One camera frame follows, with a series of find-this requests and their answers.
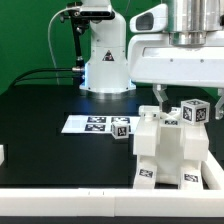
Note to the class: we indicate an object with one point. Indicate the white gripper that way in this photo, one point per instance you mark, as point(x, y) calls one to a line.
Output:
point(152, 59)

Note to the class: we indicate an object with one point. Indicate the white marker cube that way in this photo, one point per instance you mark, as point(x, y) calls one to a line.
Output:
point(120, 130)
point(195, 111)

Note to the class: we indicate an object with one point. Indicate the white chair seat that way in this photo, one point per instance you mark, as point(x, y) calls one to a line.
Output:
point(169, 173)

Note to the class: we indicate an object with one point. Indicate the white chair back frame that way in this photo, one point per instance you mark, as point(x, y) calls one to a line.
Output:
point(166, 137)

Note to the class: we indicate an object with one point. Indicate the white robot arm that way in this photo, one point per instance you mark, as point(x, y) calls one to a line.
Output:
point(177, 42)

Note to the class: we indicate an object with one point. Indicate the white piece at left edge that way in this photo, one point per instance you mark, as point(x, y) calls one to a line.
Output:
point(1, 154)

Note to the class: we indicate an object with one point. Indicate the white marker base plate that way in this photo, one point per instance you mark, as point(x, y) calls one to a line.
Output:
point(96, 124)

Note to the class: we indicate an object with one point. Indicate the white L-shaped wall fence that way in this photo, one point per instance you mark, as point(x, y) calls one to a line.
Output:
point(120, 202)

